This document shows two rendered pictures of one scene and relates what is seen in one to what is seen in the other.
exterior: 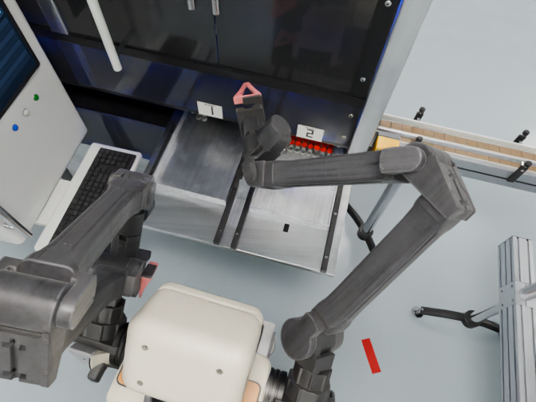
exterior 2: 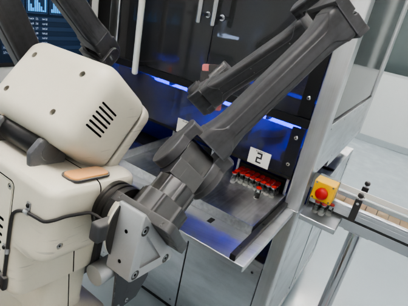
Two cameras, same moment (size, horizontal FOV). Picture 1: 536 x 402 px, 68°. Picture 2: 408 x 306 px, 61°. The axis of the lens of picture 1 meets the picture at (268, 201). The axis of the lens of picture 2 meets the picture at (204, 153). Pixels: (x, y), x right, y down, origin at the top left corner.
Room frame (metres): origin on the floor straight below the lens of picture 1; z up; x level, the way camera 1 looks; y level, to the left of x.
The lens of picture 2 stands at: (-0.36, -0.30, 1.50)
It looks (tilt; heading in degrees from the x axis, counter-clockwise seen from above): 23 degrees down; 19
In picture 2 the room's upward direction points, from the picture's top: 11 degrees clockwise
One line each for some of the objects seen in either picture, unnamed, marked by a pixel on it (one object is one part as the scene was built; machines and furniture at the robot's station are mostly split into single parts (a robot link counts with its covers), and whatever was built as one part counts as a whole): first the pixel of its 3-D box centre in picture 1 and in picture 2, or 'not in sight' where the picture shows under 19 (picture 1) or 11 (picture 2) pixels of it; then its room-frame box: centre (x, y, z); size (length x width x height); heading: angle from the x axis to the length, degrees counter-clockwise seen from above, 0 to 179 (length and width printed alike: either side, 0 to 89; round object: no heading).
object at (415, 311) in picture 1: (467, 321); not in sight; (0.50, -1.03, 0.07); 0.50 x 0.08 x 0.14; 79
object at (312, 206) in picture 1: (299, 175); (240, 194); (0.74, -0.10, 0.90); 0.34 x 0.26 x 0.04; 169
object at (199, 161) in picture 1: (204, 152); (167, 159); (0.80, 0.23, 0.90); 0.34 x 0.26 x 0.04; 169
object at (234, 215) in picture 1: (238, 202); not in sight; (0.61, 0.10, 0.91); 0.14 x 0.03 x 0.06; 169
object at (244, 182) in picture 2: (306, 149); (254, 183); (0.85, -0.12, 0.91); 0.18 x 0.02 x 0.05; 79
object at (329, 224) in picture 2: not in sight; (321, 216); (0.85, -0.39, 0.87); 0.14 x 0.13 x 0.02; 169
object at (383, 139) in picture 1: (384, 148); (325, 189); (0.81, -0.37, 1.00); 0.08 x 0.07 x 0.07; 169
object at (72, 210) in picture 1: (94, 196); not in sight; (0.64, 0.60, 0.82); 0.40 x 0.14 x 0.02; 171
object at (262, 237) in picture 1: (246, 185); (189, 188); (0.70, 0.08, 0.87); 0.70 x 0.48 x 0.02; 79
